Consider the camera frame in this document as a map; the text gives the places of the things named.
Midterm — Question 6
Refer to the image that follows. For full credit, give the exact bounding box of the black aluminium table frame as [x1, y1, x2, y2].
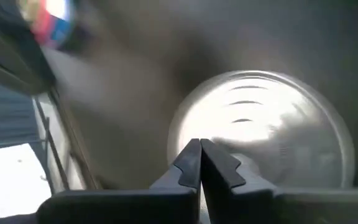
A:
[32, 86, 102, 190]

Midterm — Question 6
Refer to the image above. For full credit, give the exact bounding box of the black support strut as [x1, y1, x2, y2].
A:
[0, 0, 57, 96]

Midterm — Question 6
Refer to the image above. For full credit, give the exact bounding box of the blue Wild Planet can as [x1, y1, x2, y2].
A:
[17, 0, 77, 50]
[166, 70, 356, 190]

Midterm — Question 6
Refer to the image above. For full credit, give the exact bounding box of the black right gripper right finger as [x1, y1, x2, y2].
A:
[200, 138, 358, 224]

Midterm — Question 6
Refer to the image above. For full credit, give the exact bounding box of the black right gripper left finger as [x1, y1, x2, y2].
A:
[35, 138, 203, 224]

